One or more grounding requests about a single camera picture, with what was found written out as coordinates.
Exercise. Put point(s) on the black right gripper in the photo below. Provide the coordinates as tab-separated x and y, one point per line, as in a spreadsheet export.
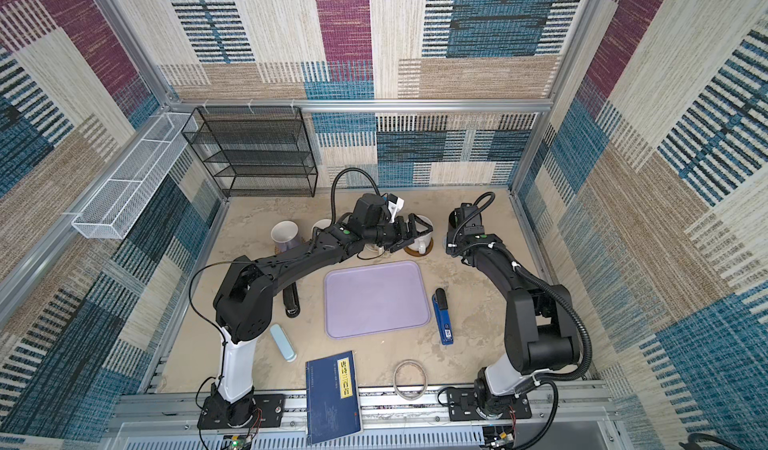
451	242

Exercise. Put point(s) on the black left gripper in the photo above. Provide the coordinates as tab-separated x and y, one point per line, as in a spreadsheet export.
401	235

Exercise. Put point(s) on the white ceramic mug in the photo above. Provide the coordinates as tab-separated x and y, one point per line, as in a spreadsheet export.
421	226

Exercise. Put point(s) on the brown round coaster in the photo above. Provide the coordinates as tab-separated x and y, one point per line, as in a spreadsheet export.
418	249

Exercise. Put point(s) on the light blue mug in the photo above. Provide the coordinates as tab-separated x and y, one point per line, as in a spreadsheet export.
321	224

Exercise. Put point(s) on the lilac white mug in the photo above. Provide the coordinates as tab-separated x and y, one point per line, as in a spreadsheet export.
285	236

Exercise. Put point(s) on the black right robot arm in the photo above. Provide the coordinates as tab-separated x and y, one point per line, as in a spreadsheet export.
545	340

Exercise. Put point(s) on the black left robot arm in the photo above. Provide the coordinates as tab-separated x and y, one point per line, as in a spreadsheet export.
243	304

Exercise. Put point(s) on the blue stapler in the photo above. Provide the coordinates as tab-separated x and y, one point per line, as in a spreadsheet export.
441	309

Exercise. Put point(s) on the lilac plastic tray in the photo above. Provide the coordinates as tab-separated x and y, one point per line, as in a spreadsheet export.
374	299

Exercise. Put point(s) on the clear tape roll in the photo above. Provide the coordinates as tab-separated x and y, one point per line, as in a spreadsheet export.
409	380

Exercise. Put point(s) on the black stapler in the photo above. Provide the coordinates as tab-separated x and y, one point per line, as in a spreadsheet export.
291	301

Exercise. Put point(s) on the light blue small case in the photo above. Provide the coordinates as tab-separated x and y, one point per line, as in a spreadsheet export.
283	343

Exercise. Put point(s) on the dark blue book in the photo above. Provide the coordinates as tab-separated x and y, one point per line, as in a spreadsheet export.
332	399

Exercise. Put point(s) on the black wire shelf rack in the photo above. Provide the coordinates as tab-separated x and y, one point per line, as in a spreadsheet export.
254	151

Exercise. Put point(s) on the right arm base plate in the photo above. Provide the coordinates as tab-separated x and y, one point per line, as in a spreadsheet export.
464	404

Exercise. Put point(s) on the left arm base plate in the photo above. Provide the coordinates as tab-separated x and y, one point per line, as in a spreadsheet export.
270	408

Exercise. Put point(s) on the white wire mesh basket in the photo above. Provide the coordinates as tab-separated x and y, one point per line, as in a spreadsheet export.
116	206

